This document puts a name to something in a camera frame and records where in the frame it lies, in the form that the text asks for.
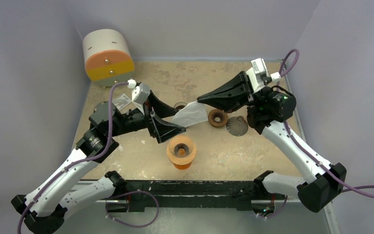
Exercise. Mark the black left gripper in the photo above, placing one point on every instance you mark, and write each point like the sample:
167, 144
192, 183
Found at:
162, 129

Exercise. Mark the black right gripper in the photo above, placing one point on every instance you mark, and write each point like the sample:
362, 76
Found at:
247, 91

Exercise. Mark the clear ribbed glass dripper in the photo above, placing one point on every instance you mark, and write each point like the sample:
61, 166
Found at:
181, 146

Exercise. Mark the white paper coffee filter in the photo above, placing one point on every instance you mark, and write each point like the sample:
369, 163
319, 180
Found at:
193, 113

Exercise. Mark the orange glass carafe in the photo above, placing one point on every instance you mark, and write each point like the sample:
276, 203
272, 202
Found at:
182, 167

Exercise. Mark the clear plastic filter packet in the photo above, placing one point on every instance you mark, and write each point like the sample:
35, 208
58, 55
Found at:
121, 101

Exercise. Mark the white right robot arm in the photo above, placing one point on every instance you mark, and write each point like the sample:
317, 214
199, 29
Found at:
268, 108

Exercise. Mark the grey glass carafe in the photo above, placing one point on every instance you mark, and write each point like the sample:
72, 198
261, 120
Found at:
180, 105

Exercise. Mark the white round drawer cabinet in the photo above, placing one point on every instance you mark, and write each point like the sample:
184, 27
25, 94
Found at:
107, 58

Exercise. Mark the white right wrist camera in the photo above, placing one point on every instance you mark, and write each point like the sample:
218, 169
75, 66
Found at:
259, 74

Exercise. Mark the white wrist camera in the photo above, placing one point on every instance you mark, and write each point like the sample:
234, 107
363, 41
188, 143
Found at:
139, 94
259, 74

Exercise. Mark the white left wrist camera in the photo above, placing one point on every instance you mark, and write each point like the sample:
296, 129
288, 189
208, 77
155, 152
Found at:
139, 94

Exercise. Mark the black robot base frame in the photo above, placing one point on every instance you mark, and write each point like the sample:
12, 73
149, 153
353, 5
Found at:
215, 194

